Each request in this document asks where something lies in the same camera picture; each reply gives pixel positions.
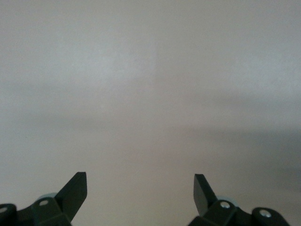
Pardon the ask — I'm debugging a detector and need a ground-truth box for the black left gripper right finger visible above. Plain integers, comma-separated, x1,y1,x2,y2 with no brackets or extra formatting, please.
188,173,290,226

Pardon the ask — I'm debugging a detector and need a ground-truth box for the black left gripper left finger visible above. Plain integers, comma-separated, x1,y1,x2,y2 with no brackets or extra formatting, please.
0,171,88,226

